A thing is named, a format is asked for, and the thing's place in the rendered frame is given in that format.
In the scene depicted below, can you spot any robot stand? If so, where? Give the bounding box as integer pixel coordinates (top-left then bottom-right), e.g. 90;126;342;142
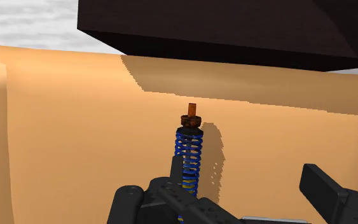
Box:
76;0;358;73

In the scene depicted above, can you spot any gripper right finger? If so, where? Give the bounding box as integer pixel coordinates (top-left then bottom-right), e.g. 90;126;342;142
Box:
299;163;358;224

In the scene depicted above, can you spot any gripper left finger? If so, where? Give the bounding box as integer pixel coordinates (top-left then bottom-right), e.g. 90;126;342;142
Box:
106;155;245;224

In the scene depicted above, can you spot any blue coil spring shock absorber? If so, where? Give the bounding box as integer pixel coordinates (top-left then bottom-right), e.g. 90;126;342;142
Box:
174;102;204;224

